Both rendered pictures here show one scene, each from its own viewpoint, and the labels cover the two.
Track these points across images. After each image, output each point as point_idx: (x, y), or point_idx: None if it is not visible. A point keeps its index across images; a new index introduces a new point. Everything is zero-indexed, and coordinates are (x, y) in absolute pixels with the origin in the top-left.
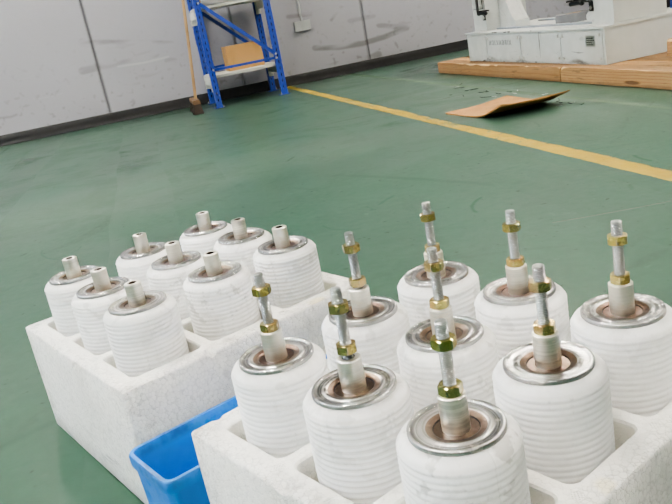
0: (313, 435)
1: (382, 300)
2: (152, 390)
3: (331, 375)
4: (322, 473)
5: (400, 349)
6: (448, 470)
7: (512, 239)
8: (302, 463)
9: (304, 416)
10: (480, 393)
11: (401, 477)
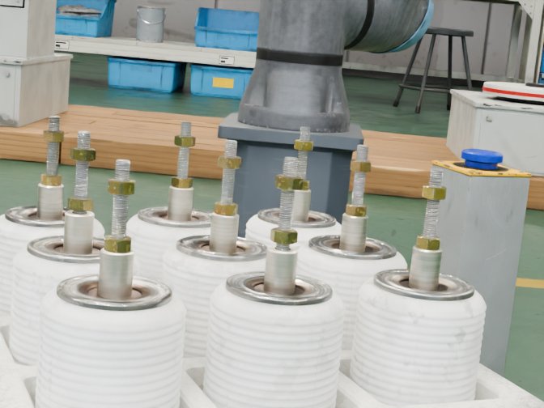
0: (292, 346)
1: None
2: None
3: (236, 286)
4: (286, 401)
5: (211, 266)
6: (479, 308)
7: (188, 155)
8: None
9: (269, 329)
10: None
11: (414, 346)
